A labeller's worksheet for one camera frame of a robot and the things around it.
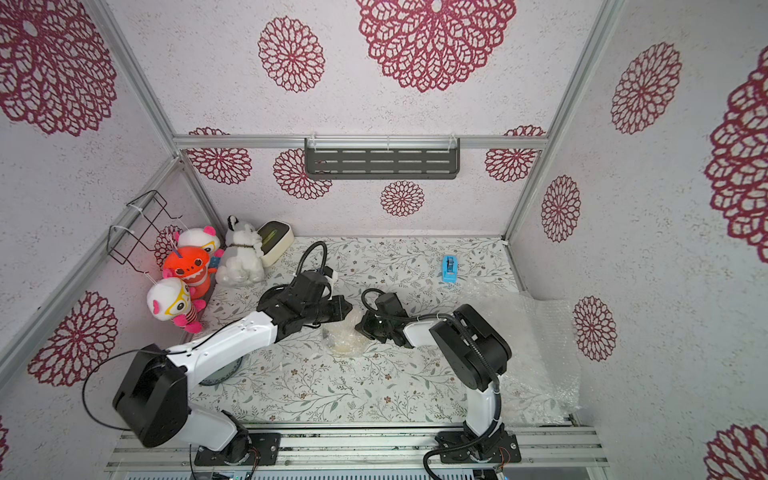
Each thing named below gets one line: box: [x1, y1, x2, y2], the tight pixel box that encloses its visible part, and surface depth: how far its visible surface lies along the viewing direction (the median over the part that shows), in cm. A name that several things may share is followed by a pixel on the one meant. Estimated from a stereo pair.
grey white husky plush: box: [215, 215, 266, 286], surface depth 102 cm
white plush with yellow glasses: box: [146, 277, 206, 334], surface depth 82 cm
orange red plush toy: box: [163, 246, 217, 299], surface depth 91 cm
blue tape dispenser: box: [442, 255, 459, 283], surface depth 111 cm
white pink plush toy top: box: [177, 226, 221, 253], surface depth 97 cm
